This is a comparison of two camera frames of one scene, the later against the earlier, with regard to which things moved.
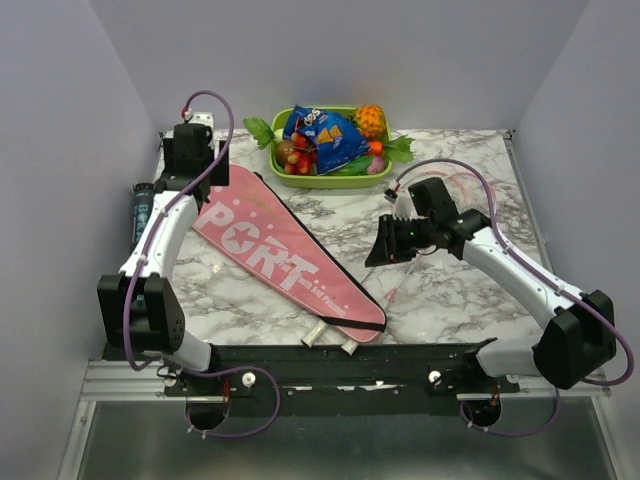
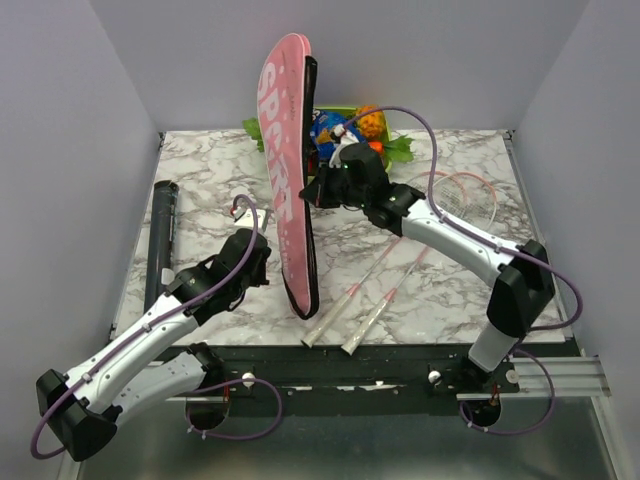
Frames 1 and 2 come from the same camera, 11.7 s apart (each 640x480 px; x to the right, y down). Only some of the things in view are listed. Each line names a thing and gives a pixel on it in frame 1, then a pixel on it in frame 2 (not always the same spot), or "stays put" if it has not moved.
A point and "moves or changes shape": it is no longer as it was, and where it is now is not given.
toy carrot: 376,147 stays put
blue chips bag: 335,141 stays put
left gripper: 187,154 → 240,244
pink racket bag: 241,218 → 287,81
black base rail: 435,372 stays put
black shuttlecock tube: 143,198 moves or changes shape
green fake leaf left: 263,133 stays put
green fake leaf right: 399,149 stays put
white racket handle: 315,334 stays put
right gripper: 386,248 → 316,191
